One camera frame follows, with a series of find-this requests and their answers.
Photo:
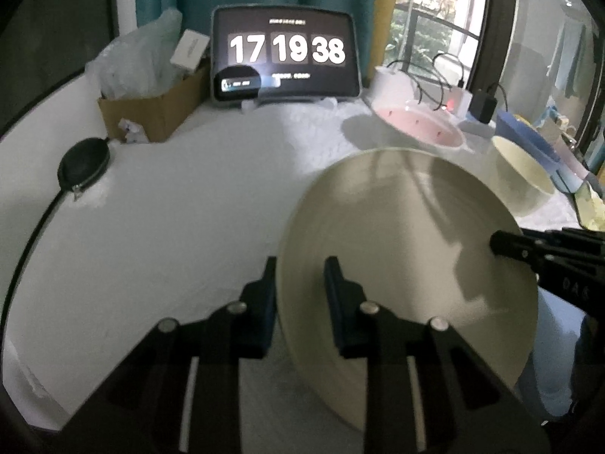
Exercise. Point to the light blue pants leg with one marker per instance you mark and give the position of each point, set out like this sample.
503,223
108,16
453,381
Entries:
553,354

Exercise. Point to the tablet with clock display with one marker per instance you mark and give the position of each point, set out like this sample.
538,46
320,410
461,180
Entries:
283,49

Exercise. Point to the pink dotted bowl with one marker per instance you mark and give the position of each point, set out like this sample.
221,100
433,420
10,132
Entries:
420,125

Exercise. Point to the black round pouch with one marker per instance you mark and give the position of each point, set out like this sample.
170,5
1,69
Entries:
84,163

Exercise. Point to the white desk lamp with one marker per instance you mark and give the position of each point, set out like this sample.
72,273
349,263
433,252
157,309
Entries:
392,85

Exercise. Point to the white charger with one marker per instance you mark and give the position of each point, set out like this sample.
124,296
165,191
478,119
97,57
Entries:
457,101

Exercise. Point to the small white box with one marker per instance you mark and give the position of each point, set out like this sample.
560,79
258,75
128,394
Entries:
189,49

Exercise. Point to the cream plate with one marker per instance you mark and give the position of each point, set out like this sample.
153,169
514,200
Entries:
401,227

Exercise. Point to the cream bowl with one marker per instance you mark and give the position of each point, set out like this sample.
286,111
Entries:
520,175

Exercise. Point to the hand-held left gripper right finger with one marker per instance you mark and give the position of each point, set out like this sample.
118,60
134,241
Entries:
332,293

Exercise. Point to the light blue hanging garment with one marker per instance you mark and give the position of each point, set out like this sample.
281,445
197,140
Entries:
572,56

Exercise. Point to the light blue bowl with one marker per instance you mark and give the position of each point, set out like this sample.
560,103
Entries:
569,179

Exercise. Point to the yellow curtain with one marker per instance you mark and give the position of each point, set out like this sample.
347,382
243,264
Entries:
385,14

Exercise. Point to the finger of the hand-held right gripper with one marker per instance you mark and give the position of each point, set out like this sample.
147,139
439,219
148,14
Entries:
508,243

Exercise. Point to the yellow cloth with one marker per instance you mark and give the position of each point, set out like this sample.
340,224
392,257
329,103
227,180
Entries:
591,205

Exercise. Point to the clear plastic bag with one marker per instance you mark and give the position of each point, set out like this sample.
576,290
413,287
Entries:
127,61

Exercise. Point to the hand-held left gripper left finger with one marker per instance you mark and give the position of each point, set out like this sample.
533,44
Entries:
267,295

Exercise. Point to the blue plate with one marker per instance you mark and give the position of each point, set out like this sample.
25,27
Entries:
524,137

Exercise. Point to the black power adapter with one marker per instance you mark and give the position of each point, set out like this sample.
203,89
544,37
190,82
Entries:
485,106

